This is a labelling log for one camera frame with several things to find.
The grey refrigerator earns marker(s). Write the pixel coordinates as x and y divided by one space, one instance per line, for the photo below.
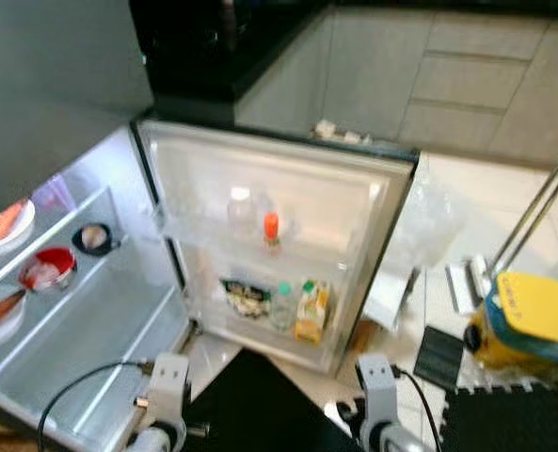
53 94

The cardboard divider insert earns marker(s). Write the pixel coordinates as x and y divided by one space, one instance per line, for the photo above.
335 130

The red bowl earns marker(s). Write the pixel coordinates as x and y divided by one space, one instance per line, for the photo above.
64 278

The dark snack packet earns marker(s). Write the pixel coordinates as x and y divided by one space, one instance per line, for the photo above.
246 297

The yellow juice carton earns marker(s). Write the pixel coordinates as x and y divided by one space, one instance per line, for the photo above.
311 311

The brown cardboard box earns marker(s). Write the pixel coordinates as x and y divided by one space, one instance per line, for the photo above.
368 335

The grey refrigerator door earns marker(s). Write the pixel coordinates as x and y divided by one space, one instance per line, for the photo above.
354 198

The clear fridge door bin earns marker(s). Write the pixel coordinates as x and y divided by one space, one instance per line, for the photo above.
203 240
213 325

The small black pad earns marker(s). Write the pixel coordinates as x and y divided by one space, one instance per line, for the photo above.
438 358

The silver metal rack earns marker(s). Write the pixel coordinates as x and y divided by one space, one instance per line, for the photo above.
467 282

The clear bottle green cap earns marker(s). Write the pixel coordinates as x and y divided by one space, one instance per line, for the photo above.
283 306

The yellow and blue canister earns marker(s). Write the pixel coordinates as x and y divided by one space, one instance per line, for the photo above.
523 320

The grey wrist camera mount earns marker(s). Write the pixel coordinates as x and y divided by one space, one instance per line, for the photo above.
170 377
377 381

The pale purple container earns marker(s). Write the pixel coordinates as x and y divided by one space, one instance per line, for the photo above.
53 195

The pale round vegetable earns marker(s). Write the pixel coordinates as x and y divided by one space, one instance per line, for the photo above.
92 237

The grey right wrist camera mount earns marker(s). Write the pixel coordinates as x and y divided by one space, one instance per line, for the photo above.
377 381

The clear jar white lid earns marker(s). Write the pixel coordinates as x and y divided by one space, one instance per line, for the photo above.
241 209

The black bowl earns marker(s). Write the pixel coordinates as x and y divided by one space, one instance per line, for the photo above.
112 243

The white shallow plate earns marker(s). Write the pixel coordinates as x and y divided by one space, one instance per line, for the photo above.
6 337
20 240

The black puzzle foam mat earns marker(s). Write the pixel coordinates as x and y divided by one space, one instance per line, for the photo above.
509 419

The grey kitchen cabinets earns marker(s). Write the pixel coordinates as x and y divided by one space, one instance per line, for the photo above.
448 85

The orange capped bottle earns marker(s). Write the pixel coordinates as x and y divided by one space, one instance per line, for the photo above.
271 231

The clear plastic wrap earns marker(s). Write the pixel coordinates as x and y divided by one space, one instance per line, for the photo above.
429 217

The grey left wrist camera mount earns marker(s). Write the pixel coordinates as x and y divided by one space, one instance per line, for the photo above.
170 377

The white foam board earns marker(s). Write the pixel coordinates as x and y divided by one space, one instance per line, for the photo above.
389 297

